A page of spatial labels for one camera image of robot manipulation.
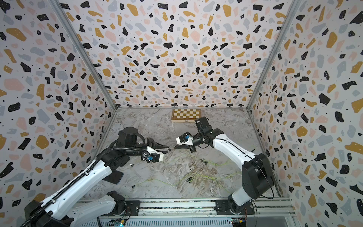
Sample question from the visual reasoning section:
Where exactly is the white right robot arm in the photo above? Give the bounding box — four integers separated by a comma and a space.
175, 117, 275, 214

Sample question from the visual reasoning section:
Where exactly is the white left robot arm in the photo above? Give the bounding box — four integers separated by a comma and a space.
22, 127, 168, 227

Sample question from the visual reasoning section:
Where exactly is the wooden chessboard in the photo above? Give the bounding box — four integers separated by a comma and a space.
171, 109, 202, 123

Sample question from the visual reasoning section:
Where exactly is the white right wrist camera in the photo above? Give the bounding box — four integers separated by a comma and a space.
176, 132, 193, 145

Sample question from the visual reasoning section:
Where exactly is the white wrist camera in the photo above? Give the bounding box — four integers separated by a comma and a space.
146, 151, 164, 163
176, 132, 193, 145

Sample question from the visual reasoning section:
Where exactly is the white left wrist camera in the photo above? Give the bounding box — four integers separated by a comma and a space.
146, 151, 164, 163

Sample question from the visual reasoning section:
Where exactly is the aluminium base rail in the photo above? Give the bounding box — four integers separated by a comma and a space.
84, 197, 300, 227

